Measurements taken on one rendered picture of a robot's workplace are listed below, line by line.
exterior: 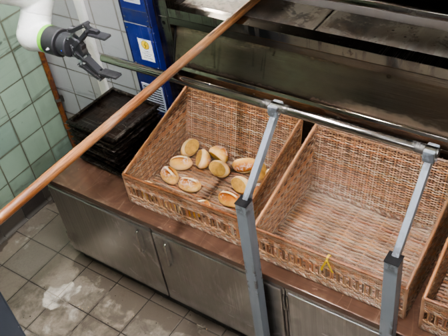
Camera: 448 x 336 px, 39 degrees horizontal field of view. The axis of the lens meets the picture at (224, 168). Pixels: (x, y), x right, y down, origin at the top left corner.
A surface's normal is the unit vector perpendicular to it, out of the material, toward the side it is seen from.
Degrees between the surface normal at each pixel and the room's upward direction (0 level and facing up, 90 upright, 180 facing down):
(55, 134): 90
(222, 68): 70
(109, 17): 90
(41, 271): 0
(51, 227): 0
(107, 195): 0
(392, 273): 90
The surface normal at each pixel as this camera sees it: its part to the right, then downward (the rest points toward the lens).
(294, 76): -0.56, 0.31
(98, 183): -0.12, -0.74
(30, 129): 0.82, 0.30
